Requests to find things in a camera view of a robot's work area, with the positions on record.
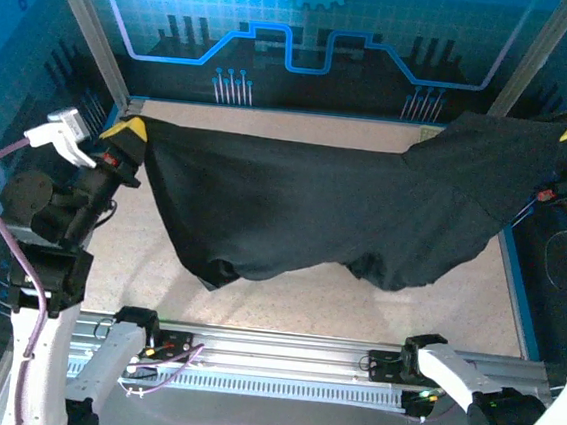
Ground black t-shirt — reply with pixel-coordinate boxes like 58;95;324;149
125;78;567;325

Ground pale yellow plastic basket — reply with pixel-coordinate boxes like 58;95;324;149
418;125;446;144

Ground aluminium table side rail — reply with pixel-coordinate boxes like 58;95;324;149
114;97;148;123

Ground aluminium frame post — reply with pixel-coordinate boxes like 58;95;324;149
27;0;157;115
486;0;567;125

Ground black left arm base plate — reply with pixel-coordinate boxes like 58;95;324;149
108;321;197;365

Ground aluminium mounting rail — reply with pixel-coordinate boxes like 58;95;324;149
71;310;557;400

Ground slotted grey cable duct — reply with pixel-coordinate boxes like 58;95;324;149
65;356;411;414

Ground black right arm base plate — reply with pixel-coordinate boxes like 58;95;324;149
366;348;420;387

